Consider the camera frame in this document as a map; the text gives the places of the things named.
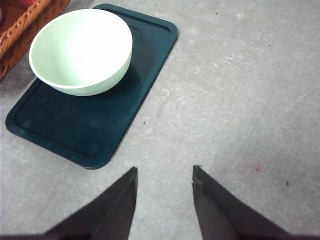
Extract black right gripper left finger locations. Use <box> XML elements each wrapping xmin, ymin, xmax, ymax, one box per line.
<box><xmin>17</xmin><ymin>167</ymin><xmax>138</xmax><ymax>240</ymax></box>

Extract light green ceramic bowl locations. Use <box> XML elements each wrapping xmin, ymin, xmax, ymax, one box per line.
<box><xmin>28</xmin><ymin>9</ymin><xmax>133</xmax><ymax>97</ymax></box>

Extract dark blue rectangular tray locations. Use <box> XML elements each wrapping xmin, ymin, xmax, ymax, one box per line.
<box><xmin>5</xmin><ymin>3</ymin><xmax>179</xmax><ymax>170</ymax></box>

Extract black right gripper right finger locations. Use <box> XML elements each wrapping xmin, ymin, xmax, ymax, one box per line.
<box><xmin>192</xmin><ymin>165</ymin><xmax>320</xmax><ymax>240</ymax></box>

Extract brown wicker basket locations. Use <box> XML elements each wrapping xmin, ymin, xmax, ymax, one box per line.
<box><xmin>0</xmin><ymin>0</ymin><xmax>71</xmax><ymax>81</ymax></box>

